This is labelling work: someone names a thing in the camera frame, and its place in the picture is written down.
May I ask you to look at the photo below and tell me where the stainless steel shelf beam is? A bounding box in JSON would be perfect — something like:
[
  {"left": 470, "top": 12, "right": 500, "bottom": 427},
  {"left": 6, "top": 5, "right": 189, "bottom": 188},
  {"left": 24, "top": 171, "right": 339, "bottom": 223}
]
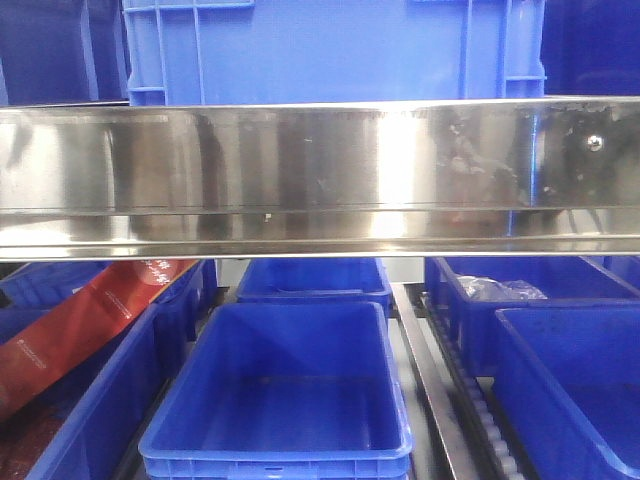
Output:
[{"left": 1, "top": 96, "right": 639, "bottom": 261}]

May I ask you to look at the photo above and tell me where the large blue crate upper shelf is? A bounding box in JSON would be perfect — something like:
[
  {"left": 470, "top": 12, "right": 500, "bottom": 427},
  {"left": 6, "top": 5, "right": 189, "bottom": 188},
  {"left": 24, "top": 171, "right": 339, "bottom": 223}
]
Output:
[{"left": 122, "top": 0, "right": 545, "bottom": 106}]

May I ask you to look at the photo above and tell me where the blue bin centre rear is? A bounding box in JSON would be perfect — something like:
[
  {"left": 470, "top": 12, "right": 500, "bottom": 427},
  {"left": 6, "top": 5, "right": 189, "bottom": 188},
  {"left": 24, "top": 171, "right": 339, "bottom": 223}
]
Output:
[{"left": 236, "top": 257, "right": 392, "bottom": 316}]

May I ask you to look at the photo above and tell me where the blue bin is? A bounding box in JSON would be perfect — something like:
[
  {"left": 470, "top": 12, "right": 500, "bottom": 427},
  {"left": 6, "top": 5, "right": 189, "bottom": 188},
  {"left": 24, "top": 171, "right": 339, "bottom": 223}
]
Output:
[
  {"left": 236, "top": 257, "right": 392, "bottom": 316},
  {"left": 0, "top": 304, "right": 174, "bottom": 480},
  {"left": 139, "top": 302, "right": 413, "bottom": 479},
  {"left": 1, "top": 260, "right": 217, "bottom": 341},
  {"left": 424, "top": 256, "right": 639, "bottom": 377},
  {"left": 493, "top": 306, "right": 639, "bottom": 479}
]

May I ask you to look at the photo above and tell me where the blue bin centre front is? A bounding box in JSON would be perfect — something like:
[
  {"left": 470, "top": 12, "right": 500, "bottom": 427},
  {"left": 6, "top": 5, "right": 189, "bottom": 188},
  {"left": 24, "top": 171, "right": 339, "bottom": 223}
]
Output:
[{"left": 139, "top": 302, "right": 413, "bottom": 479}]

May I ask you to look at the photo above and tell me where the clear plastic bag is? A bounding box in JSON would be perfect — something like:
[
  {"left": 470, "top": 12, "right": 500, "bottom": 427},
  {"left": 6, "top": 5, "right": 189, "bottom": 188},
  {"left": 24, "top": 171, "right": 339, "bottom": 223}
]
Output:
[{"left": 457, "top": 275, "right": 547, "bottom": 301}]

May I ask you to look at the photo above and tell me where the blue bin right rear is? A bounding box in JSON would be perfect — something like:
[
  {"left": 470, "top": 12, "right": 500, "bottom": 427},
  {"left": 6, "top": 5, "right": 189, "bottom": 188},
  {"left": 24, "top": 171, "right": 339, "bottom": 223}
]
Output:
[{"left": 424, "top": 256, "right": 639, "bottom": 377}]

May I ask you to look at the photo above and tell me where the roller track strip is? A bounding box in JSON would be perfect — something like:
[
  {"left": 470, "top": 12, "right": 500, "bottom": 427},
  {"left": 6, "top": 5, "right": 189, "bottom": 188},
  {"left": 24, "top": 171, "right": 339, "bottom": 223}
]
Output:
[{"left": 419, "top": 292, "right": 538, "bottom": 479}]

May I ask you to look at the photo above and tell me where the blue bin right front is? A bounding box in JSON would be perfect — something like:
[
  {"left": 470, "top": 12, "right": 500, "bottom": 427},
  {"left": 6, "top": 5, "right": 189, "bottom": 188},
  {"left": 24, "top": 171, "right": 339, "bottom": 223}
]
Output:
[{"left": 493, "top": 306, "right": 639, "bottom": 479}]

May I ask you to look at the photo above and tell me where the blue bin left rear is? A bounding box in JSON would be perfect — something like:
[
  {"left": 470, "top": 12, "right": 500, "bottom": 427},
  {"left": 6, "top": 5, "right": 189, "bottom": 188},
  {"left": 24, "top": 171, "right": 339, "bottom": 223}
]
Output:
[{"left": 1, "top": 260, "right": 217, "bottom": 341}]

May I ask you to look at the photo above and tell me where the blue bin left front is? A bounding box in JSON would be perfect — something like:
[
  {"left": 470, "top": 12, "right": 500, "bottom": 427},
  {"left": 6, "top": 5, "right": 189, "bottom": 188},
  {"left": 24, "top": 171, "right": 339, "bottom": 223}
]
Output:
[{"left": 0, "top": 304, "right": 174, "bottom": 480}]

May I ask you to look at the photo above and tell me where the red foil package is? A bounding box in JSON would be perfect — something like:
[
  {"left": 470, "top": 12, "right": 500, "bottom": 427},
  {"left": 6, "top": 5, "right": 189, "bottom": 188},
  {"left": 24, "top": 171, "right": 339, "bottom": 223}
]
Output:
[{"left": 1, "top": 259, "right": 195, "bottom": 421}]

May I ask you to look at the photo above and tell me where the dark blue crate upper left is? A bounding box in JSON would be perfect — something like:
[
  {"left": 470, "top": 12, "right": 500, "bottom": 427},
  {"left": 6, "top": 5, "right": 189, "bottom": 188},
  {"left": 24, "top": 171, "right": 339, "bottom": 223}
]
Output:
[{"left": 1, "top": 1, "right": 129, "bottom": 106}]

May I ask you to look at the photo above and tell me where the dark blue crate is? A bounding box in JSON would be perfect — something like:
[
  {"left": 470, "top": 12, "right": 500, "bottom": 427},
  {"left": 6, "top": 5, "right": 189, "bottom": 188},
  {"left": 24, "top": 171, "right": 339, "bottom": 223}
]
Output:
[
  {"left": 541, "top": 1, "right": 639, "bottom": 96},
  {"left": 1, "top": 1, "right": 129, "bottom": 106}
]

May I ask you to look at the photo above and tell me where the dark blue crate upper right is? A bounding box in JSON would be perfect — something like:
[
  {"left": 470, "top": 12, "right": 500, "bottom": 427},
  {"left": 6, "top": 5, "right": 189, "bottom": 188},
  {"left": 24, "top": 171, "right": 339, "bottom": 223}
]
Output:
[{"left": 541, "top": 1, "right": 639, "bottom": 96}]

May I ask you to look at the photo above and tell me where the steel divider rail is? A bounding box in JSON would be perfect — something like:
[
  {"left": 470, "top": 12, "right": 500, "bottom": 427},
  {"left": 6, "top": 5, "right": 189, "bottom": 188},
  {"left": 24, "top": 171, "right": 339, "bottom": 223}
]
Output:
[{"left": 392, "top": 283, "right": 479, "bottom": 479}]

